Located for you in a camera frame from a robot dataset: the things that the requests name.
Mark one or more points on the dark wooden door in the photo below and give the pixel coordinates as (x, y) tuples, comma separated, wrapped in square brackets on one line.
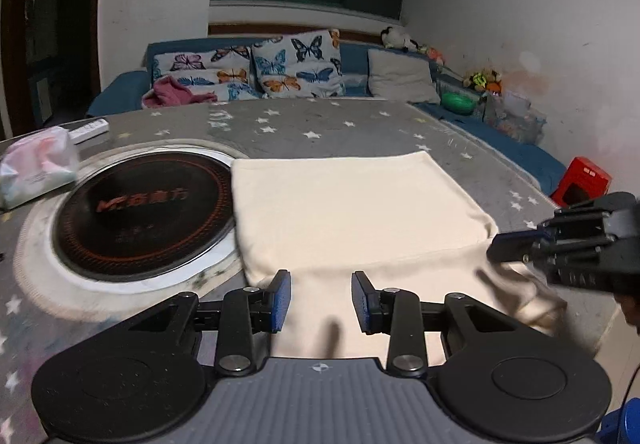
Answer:
[(47, 28)]

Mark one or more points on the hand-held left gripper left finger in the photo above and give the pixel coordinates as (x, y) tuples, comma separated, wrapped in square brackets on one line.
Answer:
[(283, 300)]

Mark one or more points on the black and white plush toy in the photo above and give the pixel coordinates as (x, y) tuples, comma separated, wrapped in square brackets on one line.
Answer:
[(397, 38)]

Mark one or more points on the square butterfly-print pillow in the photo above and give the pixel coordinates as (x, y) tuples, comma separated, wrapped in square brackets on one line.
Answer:
[(297, 66)]

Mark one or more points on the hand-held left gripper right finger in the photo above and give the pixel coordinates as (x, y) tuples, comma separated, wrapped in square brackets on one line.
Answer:
[(362, 302)]

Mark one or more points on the blue sofa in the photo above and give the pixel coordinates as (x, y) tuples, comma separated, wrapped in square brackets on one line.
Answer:
[(120, 91)]

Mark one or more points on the red plastic stool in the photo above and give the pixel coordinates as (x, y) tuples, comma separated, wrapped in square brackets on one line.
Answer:
[(582, 181)]

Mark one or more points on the soft tissue pack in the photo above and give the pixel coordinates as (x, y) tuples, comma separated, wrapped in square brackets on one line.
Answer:
[(35, 163)]

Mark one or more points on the clear plastic bag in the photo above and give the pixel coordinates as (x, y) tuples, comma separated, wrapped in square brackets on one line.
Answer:
[(515, 116)]

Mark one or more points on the white remote control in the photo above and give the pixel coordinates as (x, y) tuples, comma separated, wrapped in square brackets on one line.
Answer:
[(90, 129)]

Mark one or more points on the small orange plush toys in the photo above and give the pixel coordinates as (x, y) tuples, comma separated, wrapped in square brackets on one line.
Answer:
[(432, 53)]

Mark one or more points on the wide butterfly-print pillow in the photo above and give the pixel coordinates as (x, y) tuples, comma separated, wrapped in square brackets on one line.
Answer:
[(205, 68)]

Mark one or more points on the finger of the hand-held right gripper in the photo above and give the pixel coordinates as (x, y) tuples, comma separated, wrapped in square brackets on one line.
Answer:
[(515, 246)]

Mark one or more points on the pile of colourful plush toys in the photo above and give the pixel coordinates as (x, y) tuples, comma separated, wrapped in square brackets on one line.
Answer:
[(482, 81)]

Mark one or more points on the pink cloth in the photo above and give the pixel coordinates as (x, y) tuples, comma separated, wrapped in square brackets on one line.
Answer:
[(172, 93)]

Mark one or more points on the black round induction cooker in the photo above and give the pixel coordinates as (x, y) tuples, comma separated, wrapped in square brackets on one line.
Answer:
[(142, 216)]

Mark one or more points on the cream cloth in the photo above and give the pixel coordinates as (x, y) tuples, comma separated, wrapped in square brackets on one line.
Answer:
[(360, 209)]

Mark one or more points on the green ball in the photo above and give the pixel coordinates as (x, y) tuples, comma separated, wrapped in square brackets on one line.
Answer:
[(457, 102)]

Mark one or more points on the grey pillow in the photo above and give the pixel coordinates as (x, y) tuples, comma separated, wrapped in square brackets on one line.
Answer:
[(400, 76)]

